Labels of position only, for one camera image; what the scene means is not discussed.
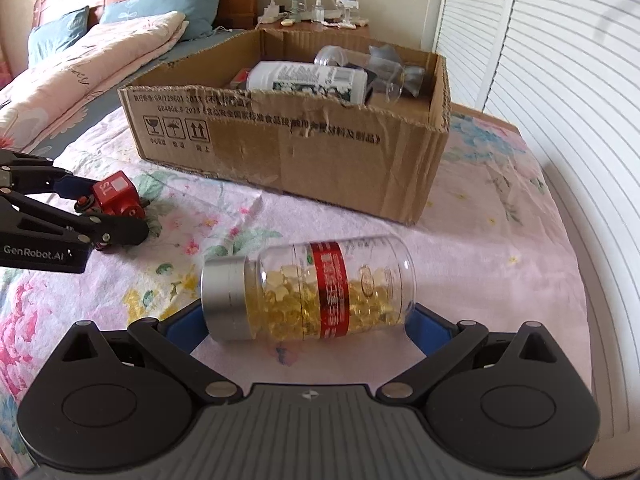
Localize brown cardboard box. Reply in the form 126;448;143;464
118;29;450;224

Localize clear plastic jar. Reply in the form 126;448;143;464
314;46;399;103

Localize pink folded quilt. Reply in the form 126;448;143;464
1;11;189;152

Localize white gadget on stand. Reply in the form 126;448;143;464
333;0;359;29

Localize red card case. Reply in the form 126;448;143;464
228;68;252;90

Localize white louvered closet doors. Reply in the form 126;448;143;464
433;0;639;439

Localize floral pink bedsheet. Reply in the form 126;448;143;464
1;110;591;473

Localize clear spray bottle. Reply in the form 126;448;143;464
311;0;326;23

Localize blue pillow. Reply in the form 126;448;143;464
27;6;89;67
100;0;219;40

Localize white frosted plastic bottle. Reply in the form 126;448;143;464
246;61;367;104

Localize red toy train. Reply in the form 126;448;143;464
74;171;150;250

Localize wooden nightstand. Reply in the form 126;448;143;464
256;20;370;37

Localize clear jar gold capsules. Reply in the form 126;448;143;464
201;236;416;342

